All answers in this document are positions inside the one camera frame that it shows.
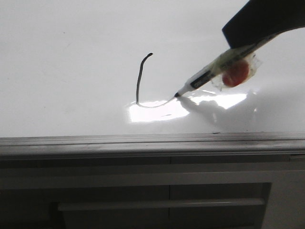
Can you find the red round magnet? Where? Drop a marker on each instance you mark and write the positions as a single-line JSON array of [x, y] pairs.
[[240, 72]]

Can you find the white whiteboard marker pen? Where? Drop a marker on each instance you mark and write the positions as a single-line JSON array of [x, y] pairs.
[[220, 64]]

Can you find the white cabinet with drawers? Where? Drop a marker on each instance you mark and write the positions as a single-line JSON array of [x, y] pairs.
[[205, 192]]

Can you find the white whiteboard with aluminium frame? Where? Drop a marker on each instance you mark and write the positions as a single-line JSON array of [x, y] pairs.
[[97, 78]]

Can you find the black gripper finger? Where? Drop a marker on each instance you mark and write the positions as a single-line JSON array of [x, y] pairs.
[[259, 19]]

